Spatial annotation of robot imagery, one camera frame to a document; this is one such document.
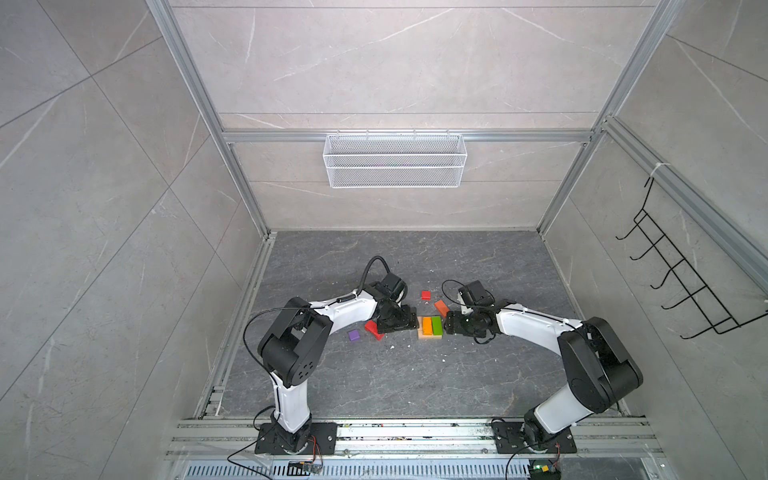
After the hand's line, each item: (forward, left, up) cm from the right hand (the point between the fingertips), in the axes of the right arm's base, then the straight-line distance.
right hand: (453, 324), depth 94 cm
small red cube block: (+11, +8, 0) cm, 13 cm away
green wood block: (-1, +6, +2) cm, 6 cm away
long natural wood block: (-4, +10, +1) cm, 11 cm away
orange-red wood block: (+6, +3, 0) cm, 7 cm away
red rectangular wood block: (-2, +26, +4) cm, 26 cm away
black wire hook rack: (-10, -48, +30) cm, 58 cm away
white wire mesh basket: (+47, +17, +30) cm, 58 cm away
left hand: (0, +14, +3) cm, 14 cm away
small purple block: (-4, +32, +1) cm, 32 cm away
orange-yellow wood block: (-2, +9, +2) cm, 10 cm away
